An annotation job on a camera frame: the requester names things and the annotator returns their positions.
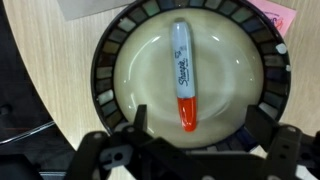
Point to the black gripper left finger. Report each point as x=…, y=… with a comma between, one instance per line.
x=140, y=121

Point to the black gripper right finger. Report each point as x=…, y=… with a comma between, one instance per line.
x=260, y=126

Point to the red capped grey marker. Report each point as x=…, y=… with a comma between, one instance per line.
x=184, y=75

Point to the dark rimmed ceramic bowl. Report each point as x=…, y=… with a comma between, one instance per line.
x=239, y=59

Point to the pink sticky note behind bowl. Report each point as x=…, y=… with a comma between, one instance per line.
x=280, y=16

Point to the round wooden table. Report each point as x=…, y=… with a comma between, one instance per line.
x=58, y=54

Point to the brown napkin far edge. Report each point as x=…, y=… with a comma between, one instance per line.
x=74, y=9

